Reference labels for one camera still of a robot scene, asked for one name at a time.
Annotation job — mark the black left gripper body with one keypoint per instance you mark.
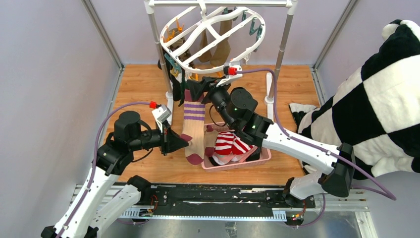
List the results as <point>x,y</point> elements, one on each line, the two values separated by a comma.
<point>164,137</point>

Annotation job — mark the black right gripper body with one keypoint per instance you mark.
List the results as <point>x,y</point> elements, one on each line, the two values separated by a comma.
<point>218,96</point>

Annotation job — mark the dark green sock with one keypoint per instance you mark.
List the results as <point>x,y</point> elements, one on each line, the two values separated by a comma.
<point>179,86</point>

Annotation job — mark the red white striped sock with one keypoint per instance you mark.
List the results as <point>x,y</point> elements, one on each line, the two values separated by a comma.
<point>224,143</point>
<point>239,147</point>

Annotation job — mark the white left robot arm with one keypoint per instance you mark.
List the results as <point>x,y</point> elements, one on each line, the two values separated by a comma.
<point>85,218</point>

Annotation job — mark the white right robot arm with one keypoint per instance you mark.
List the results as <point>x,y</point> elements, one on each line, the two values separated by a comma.
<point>334,165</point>

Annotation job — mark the white oval clip hanger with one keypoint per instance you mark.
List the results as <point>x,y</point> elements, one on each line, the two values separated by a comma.
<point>202,37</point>

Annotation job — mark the white metal drying rack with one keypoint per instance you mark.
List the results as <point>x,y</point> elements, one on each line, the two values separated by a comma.
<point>211,5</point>

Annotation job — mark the pink plastic basket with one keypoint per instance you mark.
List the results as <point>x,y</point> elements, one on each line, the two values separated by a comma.
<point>257,156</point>

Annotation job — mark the brown argyle sock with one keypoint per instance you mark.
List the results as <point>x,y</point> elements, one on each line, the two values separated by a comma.
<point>173,33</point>

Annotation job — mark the black white checkered blanket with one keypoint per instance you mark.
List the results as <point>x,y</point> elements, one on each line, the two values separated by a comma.
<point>376,109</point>

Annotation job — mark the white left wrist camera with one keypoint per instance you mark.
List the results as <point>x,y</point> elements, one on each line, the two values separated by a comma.
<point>162,115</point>

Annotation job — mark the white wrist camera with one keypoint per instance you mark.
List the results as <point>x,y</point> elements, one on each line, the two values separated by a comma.
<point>231,72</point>
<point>162,115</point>

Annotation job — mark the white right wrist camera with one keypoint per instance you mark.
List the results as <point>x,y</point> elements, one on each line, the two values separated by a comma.
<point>231,72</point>

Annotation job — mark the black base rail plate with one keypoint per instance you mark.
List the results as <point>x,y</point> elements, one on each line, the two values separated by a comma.
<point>215,201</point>

